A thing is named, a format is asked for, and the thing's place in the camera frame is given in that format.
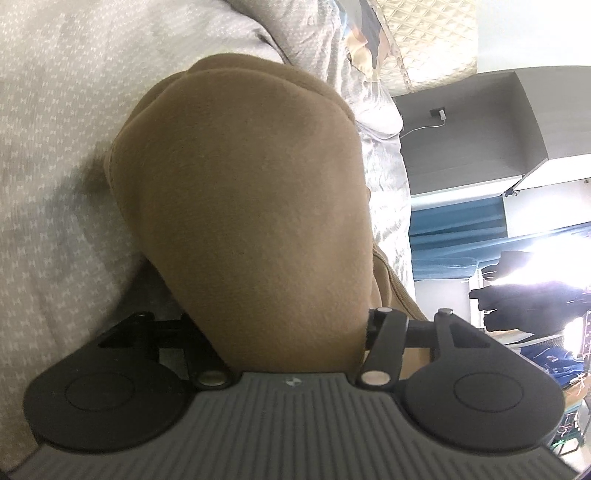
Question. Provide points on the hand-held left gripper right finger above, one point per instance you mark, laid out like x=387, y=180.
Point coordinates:
x=383, y=332

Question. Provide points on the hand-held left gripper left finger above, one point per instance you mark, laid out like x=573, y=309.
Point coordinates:
x=198, y=341

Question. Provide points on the brown hoodie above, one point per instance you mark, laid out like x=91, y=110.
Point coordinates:
x=240, y=184

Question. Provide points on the blue curtain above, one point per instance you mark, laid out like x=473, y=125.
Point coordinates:
x=452, y=226

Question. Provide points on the blue printed garment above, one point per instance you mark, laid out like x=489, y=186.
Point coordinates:
x=554, y=362

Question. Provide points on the pale bed cover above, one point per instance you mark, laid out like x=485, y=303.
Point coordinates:
x=60, y=138

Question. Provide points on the cream quilted headboard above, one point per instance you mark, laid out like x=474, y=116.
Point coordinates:
x=434, y=41

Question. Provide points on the wall charger plug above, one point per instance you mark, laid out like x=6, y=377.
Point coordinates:
x=437, y=114

